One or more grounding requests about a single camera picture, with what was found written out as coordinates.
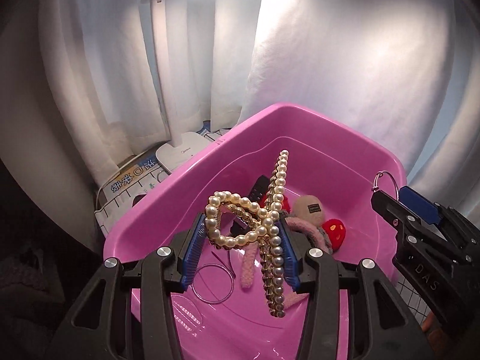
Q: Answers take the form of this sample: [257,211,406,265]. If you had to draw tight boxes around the pink fuzzy headband red flowers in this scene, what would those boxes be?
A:
[240,207,347,291]

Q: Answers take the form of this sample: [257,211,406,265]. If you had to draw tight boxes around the black digital wrist watch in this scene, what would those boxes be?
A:
[229,174,271,238]

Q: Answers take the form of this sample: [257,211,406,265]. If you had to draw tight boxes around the pearl gold hair claw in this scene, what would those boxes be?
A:
[204,150,289,319]

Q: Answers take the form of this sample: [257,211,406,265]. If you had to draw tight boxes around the printed cardboard box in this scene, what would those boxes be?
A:
[93,119,230,239]

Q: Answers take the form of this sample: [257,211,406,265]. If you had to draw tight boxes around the pink plastic basin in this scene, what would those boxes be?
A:
[103,104,406,359]

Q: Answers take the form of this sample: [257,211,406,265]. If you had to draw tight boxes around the white curtain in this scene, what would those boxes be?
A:
[0,0,480,215]

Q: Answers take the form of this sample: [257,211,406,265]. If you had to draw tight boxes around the white desk lamp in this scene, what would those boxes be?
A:
[140,0,264,175]

